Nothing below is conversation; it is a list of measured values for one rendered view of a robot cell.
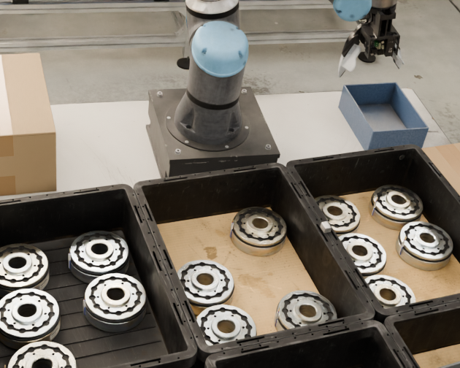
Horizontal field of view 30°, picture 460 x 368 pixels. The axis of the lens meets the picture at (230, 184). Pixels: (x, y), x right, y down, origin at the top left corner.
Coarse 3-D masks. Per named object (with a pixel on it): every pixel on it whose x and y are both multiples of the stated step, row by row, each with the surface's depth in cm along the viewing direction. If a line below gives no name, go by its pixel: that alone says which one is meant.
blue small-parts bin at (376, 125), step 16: (352, 96) 211; (368, 96) 219; (384, 96) 221; (400, 96) 217; (352, 112) 211; (368, 112) 218; (384, 112) 219; (400, 112) 217; (416, 112) 209; (352, 128) 212; (368, 128) 203; (384, 128) 214; (400, 128) 215; (416, 128) 204; (368, 144) 204; (384, 144) 204; (400, 144) 206; (416, 144) 207
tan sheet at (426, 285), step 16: (368, 192) 173; (368, 208) 169; (368, 224) 166; (384, 240) 163; (384, 272) 156; (400, 272) 157; (416, 272) 157; (432, 272) 158; (448, 272) 158; (416, 288) 154; (432, 288) 154; (448, 288) 155
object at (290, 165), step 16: (304, 160) 163; (320, 160) 163; (336, 160) 164; (304, 192) 155; (448, 192) 161; (336, 240) 146; (352, 272) 141; (368, 288) 138; (416, 304) 137; (432, 304) 137; (384, 320) 135
